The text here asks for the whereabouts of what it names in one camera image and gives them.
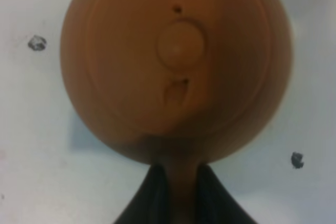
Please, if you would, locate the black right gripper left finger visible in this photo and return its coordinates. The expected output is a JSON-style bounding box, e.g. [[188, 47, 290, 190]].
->
[[115, 165, 171, 224]]

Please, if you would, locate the brown clay teapot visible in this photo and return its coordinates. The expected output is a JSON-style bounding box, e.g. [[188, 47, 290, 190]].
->
[[60, 0, 292, 223]]

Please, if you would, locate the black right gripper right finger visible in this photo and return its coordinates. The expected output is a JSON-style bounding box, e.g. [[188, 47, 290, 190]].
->
[[195, 165, 256, 224]]

